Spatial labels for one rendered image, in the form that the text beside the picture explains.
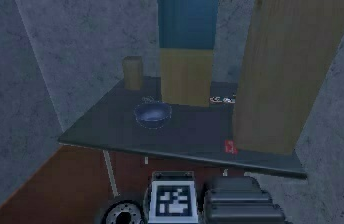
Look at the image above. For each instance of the black and white flat object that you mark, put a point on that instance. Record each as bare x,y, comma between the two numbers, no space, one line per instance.
222,99

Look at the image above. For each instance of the blue and yellow box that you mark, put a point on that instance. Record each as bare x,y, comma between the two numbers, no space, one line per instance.
187,53

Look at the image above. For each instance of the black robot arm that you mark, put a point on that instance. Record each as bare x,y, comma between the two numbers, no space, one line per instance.
220,203

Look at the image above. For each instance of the blue bowl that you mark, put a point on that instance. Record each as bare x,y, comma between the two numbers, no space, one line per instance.
152,114

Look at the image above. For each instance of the dark grey table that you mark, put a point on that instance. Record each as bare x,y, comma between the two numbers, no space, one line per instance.
186,133

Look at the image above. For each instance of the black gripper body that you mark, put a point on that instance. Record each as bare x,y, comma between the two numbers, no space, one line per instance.
124,213

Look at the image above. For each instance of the small red card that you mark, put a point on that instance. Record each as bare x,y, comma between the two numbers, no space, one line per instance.
230,146

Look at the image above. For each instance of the tall brown wooden box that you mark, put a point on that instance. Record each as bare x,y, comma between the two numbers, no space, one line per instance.
286,73

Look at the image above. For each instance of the small brown wooden box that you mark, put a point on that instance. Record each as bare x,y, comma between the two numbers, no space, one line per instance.
133,73

